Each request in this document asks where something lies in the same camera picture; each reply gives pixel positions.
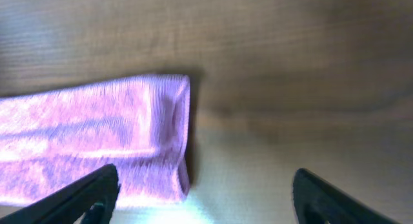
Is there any large purple microfiber cloth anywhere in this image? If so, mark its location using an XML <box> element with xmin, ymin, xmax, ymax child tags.
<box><xmin>1</xmin><ymin>75</ymin><xmax>190</xmax><ymax>209</ymax></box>

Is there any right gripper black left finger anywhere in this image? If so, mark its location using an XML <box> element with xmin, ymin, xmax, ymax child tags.
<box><xmin>1</xmin><ymin>164</ymin><xmax>120</xmax><ymax>224</ymax></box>

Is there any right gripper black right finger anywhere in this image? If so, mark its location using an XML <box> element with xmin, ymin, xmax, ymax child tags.
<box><xmin>292</xmin><ymin>168</ymin><xmax>396</xmax><ymax>224</ymax></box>

